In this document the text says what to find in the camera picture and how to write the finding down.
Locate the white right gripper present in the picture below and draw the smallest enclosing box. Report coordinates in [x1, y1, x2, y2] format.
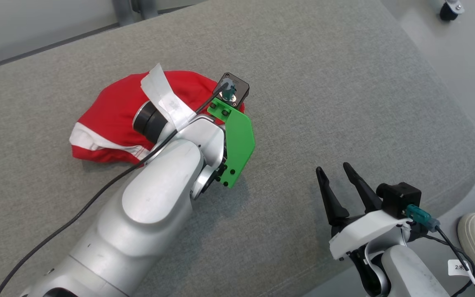
[316, 162, 412, 260]

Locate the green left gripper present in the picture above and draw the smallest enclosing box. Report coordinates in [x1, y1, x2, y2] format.
[208, 98, 256, 189]

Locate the red shorts white waistband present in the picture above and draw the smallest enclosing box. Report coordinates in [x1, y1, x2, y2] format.
[69, 70, 246, 165]

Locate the black caster grey fork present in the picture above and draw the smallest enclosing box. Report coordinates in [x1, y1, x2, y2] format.
[429, 0, 466, 22]

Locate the teal cable connector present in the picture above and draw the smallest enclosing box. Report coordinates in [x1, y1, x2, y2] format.
[404, 204, 441, 232]
[220, 80, 238, 101]

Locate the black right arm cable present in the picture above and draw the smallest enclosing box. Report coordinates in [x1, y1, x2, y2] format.
[421, 226, 475, 297]

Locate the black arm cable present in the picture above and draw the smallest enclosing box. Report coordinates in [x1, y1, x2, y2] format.
[0, 80, 232, 297]
[421, 226, 475, 297]

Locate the small white cable tag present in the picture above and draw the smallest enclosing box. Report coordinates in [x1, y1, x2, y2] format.
[448, 259, 475, 285]

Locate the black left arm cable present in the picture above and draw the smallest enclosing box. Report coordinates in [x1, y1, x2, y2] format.
[0, 80, 232, 297]

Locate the grey partition post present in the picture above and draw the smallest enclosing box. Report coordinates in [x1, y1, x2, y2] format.
[112, 0, 160, 26]

